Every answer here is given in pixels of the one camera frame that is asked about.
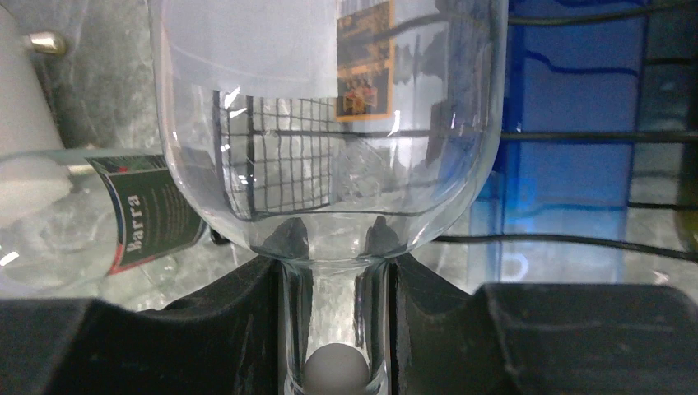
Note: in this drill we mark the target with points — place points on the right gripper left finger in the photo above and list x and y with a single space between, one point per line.
221 339

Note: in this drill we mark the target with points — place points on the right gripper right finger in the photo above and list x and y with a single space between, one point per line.
529 338

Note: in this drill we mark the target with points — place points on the clear bottle white cap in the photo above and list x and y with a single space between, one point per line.
245 95

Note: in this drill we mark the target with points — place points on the clear bottle black gold label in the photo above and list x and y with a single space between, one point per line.
414 68

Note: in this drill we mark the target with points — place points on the olive wine bottle white label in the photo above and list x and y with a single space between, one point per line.
686 217

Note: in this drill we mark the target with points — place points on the clear bottle silver cap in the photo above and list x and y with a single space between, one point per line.
75 217

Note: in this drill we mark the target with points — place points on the cream cylindrical container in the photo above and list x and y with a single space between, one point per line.
27 136

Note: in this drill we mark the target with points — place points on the black wire wine rack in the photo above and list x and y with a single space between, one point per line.
547 136

